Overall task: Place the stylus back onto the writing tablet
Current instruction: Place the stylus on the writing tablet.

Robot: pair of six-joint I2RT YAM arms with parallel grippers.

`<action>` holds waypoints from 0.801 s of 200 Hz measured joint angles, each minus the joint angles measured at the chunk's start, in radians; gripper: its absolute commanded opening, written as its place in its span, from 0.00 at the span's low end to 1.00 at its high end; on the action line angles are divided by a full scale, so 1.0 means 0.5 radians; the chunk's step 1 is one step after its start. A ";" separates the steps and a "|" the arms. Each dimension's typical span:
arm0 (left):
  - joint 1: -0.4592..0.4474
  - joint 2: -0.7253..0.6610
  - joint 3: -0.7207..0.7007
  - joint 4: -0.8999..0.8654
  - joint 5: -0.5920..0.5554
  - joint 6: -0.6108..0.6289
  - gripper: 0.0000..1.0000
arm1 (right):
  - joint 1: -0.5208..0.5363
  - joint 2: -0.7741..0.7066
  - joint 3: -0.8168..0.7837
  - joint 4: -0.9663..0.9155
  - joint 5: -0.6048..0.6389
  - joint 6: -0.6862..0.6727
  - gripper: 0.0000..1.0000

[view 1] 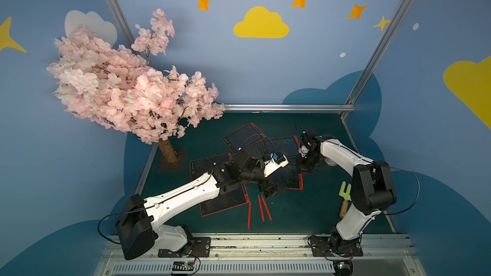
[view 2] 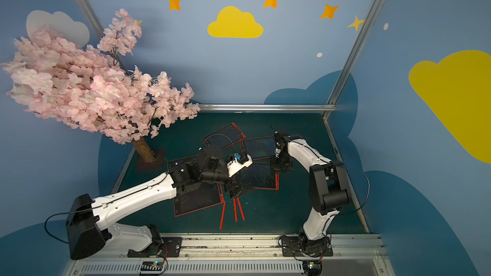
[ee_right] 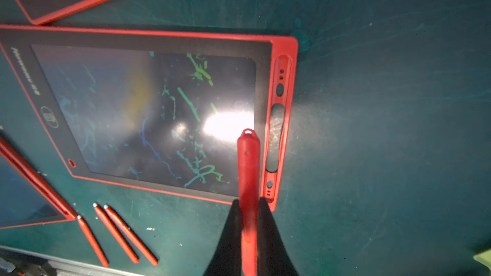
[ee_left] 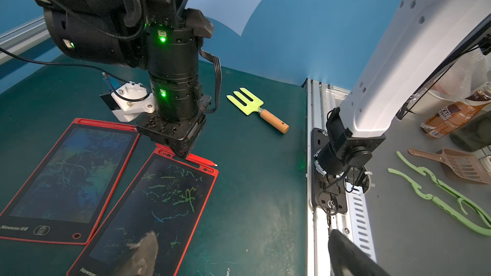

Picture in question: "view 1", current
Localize small circuit board left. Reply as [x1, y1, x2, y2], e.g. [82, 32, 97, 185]
[171, 261, 196, 275]

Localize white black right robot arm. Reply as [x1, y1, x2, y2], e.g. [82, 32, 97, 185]
[296, 131, 397, 257]

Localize green rake wooden handle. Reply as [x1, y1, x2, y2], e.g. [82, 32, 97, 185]
[338, 181, 352, 219]

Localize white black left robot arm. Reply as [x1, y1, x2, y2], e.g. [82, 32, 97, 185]
[115, 149, 289, 260]

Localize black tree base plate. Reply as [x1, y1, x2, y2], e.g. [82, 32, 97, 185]
[157, 148, 187, 173]

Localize red tablet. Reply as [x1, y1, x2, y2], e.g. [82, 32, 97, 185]
[269, 163, 304, 190]
[199, 184, 250, 217]
[222, 123, 265, 154]
[190, 153, 232, 180]
[260, 135, 300, 158]

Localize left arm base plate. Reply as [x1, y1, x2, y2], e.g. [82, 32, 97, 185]
[157, 237, 211, 258]

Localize small circuit board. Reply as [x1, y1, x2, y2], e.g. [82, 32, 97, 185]
[171, 261, 196, 275]
[333, 261, 353, 276]

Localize small circuit board right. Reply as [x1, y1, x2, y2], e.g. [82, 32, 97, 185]
[333, 261, 353, 276]

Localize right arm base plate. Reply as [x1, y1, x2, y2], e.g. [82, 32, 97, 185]
[308, 235, 364, 258]

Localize silver tin can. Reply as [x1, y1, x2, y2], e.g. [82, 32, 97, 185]
[324, 157, 338, 167]

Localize pink cherry blossom tree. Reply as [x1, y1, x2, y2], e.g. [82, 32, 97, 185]
[47, 10, 225, 163]

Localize red stylus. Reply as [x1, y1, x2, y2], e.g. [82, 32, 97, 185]
[258, 195, 265, 222]
[247, 202, 252, 229]
[261, 195, 272, 221]

